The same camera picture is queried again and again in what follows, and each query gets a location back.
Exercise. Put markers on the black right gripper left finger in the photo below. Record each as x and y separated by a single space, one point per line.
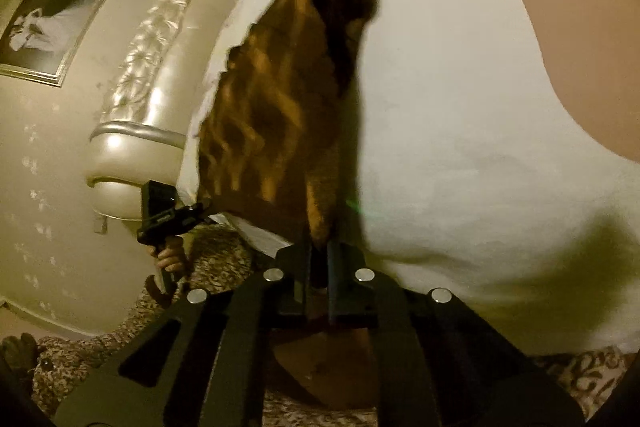
204 362

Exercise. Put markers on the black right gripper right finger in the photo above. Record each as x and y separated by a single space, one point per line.
438 362

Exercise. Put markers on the brown plaid knit sweater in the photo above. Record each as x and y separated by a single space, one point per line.
271 146

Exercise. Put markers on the floral patterned clothing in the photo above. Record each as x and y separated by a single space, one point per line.
220 260

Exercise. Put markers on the person left hand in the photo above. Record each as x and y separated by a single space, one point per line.
171 257

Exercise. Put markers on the cream tufted leather headboard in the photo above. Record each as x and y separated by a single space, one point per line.
144 121

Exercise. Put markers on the patterned white bed sheet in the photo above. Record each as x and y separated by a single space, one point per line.
498 156

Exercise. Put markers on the framed wedding photo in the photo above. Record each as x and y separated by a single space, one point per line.
41 38

